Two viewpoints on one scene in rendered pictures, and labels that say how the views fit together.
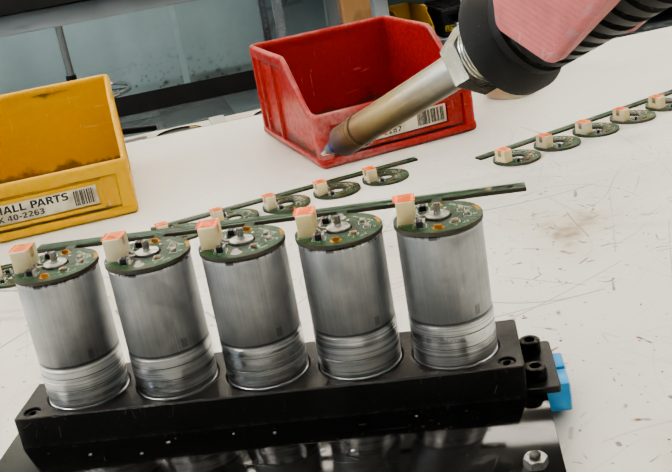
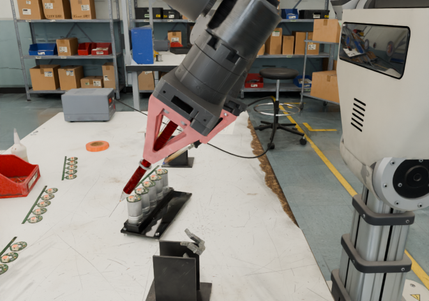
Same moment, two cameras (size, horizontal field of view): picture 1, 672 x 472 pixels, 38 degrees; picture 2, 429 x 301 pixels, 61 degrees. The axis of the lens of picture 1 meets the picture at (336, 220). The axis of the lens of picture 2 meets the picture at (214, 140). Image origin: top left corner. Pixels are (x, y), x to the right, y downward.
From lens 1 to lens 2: 63 cm
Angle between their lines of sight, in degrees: 76
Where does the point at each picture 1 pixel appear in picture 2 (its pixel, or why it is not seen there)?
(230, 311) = (154, 193)
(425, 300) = (165, 182)
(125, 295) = (146, 196)
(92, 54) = not seen: outside the picture
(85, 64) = not seen: outside the picture
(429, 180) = (64, 187)
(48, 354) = (140, 212)
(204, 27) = not seen: outside the picture
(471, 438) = (178, 196)
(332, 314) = (160, 189)
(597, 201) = (108, 176)
